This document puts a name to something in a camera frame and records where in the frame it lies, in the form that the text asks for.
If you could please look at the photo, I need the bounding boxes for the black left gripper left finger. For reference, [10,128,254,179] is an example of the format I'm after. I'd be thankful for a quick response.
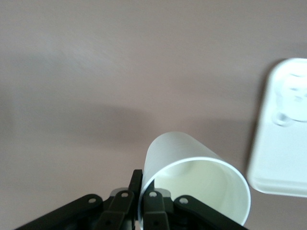
[14,169,144,230]

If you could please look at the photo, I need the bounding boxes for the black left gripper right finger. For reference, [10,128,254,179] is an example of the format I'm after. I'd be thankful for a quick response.
[141,189,248,230]

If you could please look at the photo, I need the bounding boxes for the white IKEA cup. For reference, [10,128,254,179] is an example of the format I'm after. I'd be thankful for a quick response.
[138,130,252,227]

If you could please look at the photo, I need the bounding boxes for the cream bear print tray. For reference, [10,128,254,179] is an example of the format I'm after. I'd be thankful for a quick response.
[247,57,307,198]

